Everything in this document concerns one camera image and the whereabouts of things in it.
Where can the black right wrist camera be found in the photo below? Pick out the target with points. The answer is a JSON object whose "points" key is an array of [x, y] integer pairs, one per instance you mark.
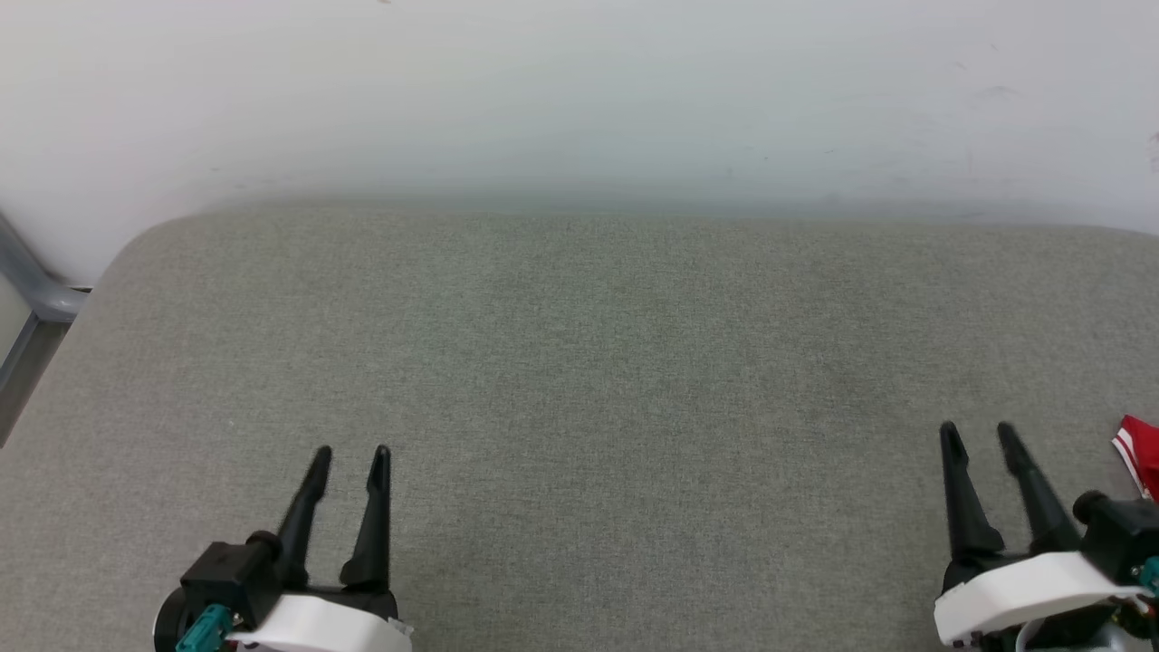
{"points": [[1118, 534]]}

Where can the grey fabric sofa cushion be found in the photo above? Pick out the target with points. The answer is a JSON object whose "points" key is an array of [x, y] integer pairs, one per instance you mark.
{"points": [[589, 380]]}

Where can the red and white garment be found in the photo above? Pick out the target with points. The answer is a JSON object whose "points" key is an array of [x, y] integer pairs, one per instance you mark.
{"points": [[1143, 457]]}

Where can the grey metal frame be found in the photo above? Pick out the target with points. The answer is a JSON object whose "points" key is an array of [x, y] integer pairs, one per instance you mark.
{"points": [[32, 294]]}

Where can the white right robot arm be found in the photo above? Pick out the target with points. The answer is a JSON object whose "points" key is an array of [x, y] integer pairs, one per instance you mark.
{"points": [[1087, 638]]}

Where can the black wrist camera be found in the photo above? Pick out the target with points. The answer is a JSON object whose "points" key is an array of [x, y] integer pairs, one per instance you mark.
{"points": [[226, 575], [1118, 534]]}

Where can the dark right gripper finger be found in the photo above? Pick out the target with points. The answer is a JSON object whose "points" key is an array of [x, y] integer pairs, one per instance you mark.
{"points": [[967, 516], [1041, 507]]}

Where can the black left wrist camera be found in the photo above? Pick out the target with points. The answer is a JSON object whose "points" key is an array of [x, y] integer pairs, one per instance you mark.
{"points": [[226, 575]]}

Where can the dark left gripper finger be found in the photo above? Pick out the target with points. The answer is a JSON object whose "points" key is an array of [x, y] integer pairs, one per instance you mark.
{"points": [[303, 516], [374, 534]]}

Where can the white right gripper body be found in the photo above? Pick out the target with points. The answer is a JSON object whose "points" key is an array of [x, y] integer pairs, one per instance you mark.
{"points": [[1023, 593]]}

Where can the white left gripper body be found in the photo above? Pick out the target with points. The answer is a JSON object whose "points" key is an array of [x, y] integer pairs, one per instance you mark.
{"points": [[326, 625]]}

